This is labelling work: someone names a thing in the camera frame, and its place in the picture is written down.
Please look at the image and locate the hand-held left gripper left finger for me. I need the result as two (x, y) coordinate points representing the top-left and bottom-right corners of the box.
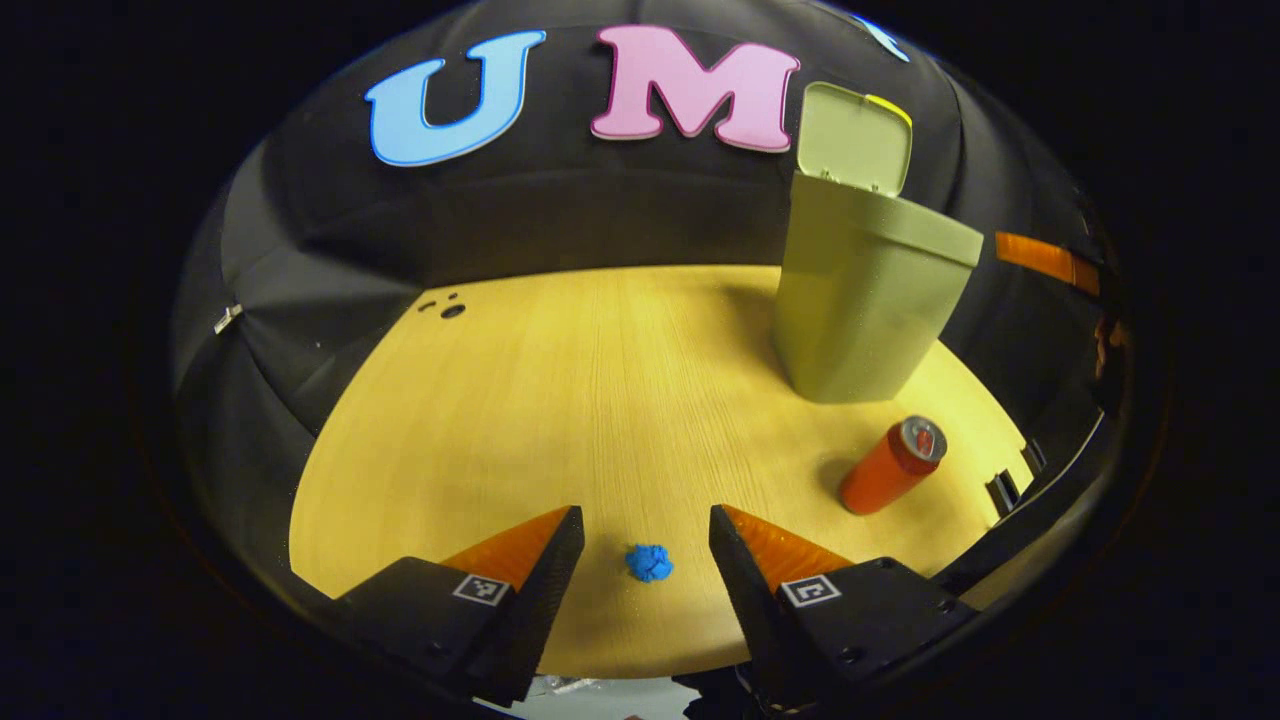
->
(330, 505), (587, 708)

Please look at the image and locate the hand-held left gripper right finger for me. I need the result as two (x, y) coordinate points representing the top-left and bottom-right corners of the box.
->
(708, 505), (979, 715)

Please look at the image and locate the blue paper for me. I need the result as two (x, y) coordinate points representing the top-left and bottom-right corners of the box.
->
(625, 543), (675, 584)

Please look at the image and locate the pale green desktop garbage bin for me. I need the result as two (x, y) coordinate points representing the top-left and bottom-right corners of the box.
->
(772, 170), (986, 404)

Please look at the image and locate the red pop can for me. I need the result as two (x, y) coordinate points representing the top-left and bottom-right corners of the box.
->
(838, 415), (949, 517)

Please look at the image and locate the pale green garbage bin lid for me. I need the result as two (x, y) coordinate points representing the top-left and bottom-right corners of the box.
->
(797, 82), (914, 198)

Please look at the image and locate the black backdrop cloth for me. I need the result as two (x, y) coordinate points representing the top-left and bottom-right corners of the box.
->
(170, 0), (1121, 641)

